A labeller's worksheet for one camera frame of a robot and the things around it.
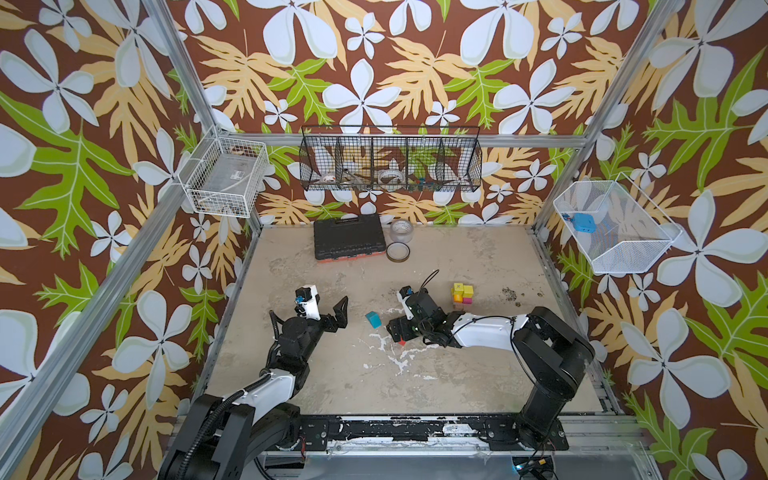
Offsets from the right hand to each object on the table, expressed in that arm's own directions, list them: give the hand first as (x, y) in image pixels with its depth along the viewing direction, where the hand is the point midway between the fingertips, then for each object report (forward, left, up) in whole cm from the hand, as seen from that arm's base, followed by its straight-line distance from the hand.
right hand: (395, 323), depth 92 cm
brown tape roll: (+31, -2, -2) cm, 31 cm away
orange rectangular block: (+8, -21, +2) cm, 22 cm away
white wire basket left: (+32, +50, +33) cm, 68 cm away
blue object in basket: (+20, -55, +24) cm, 63 cm away
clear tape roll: (+42, -5, -1) cm, 42 cm away
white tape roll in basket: (+42, +1, +25) cm, 49 cm away
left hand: (+3, +19, +13) cm, 23 cm away
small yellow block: (+8, -23, +5) cm, 25 cm away
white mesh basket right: (+16, -62, +26) cm, 69 cm away
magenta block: (+7, -24, +1) cm, 25 cm away
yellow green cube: (+10, -20, +5) cm, 23 cm away
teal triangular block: (+2, +7, -1) cm, 7 cm away
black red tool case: (+36, +17, +1) cm, 39 cm away
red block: (-8, -2, +4) cm, 9 cm away
